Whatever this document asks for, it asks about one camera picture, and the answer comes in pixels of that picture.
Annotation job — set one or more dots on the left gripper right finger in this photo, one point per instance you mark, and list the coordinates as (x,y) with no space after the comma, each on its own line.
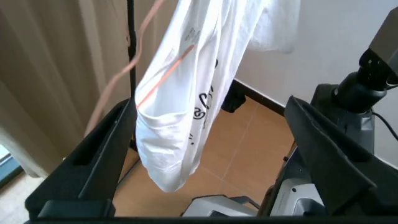
(342,174)

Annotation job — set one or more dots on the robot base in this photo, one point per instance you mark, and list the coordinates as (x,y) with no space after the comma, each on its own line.
(217,207)

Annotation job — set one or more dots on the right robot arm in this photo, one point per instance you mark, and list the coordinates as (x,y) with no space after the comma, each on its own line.
(357,90)

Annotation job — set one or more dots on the pink clothes hanger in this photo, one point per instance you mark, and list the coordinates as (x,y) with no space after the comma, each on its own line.
(102,101)

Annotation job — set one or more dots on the beige curtain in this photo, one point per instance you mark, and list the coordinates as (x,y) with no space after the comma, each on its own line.
(46,77)

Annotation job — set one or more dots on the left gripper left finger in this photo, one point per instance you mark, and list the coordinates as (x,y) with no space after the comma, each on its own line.
(93,168)

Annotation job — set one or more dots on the window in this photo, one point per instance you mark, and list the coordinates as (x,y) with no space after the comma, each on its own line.
(9,168)

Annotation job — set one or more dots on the white printed T-shirt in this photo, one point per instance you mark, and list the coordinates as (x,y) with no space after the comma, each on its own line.
(168,130)

